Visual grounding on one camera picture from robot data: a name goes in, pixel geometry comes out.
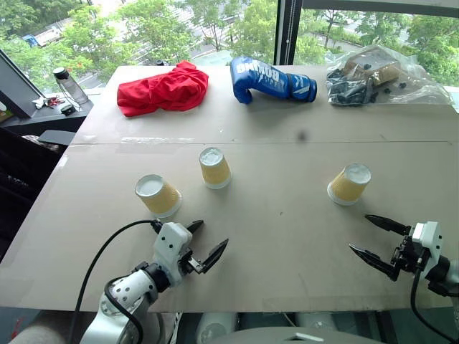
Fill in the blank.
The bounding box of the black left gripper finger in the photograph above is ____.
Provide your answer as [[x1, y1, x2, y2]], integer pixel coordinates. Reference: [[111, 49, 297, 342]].
[[198, 238, 230, 276], [184, 219, 205, 235]]

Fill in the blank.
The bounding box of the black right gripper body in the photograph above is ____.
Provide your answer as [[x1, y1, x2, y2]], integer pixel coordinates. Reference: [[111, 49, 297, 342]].
[[390, 234, 430, 277]]

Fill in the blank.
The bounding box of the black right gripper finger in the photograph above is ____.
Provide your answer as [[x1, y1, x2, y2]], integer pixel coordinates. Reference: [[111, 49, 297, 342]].
[[348, 244, 400, 283], [364, 214, 412, 237]]

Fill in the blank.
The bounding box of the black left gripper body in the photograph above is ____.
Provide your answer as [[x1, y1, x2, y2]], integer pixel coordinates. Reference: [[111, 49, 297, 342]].
[[177, 247, 202, 277]]

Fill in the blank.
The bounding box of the yellow ribbed paper cup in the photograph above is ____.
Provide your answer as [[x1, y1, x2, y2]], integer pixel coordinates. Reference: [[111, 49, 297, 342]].
[[199, 146, 232, 191], [135, 173, 183, 219], [326, 163, 372, 207]]

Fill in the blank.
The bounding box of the pale rounded shape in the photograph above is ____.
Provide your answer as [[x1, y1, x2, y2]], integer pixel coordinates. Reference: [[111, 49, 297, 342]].
[[196, 312, 239, 344]]

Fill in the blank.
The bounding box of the red crumpled cloth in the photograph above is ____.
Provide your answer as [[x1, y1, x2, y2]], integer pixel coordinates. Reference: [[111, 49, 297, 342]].
[[116, 60, 210, 118]]

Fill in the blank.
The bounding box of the clear bag of black parts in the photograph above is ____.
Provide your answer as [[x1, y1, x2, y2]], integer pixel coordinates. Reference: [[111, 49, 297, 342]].
[[325, 44, 457, 108]]

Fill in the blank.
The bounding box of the blue boxing glove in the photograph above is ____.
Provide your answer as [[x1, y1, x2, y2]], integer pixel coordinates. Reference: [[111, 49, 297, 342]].
[[229, 56, 318, 105]]

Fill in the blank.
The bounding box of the grey fuzzy rounded shape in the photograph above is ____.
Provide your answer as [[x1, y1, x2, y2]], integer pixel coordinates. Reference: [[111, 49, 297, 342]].
[[9, 321, 70, 344]]

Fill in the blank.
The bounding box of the clear water bottle black lid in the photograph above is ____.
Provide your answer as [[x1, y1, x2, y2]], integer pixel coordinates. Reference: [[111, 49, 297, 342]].
[[52, 67, 90, 106]]

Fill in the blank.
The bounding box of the black side shelf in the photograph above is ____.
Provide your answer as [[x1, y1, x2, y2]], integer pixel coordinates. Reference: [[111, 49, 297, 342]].
[[0, 100, 95, 138]]

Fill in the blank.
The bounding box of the small red and white clutter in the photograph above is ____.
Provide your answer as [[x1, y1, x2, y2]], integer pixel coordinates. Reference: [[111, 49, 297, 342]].
[[32, 95, 66, 110]]

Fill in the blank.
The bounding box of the dark slanted panel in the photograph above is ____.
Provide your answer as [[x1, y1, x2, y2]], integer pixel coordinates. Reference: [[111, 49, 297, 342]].
[[0, 47, 47, 120]]

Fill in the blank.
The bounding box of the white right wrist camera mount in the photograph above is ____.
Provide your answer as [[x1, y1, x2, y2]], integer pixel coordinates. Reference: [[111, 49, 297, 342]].
[[410, 221, 443, 281]]

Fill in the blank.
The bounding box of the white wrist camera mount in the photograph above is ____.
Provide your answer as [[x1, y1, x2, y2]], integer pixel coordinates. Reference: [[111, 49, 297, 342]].
[[410, 221, 443, 281], [153, 221, 194, 288]]

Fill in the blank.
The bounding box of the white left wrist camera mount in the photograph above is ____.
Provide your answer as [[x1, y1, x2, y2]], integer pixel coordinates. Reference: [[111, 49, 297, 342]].
[[153, 221, 194, 288]]

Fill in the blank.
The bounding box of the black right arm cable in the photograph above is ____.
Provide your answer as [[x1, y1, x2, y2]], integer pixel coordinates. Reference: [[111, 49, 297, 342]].
[[410, 250, 459, 344]]

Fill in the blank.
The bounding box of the black window frame post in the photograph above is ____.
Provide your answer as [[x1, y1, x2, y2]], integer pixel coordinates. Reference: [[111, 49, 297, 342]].
[[275, 0, 306, 67]]

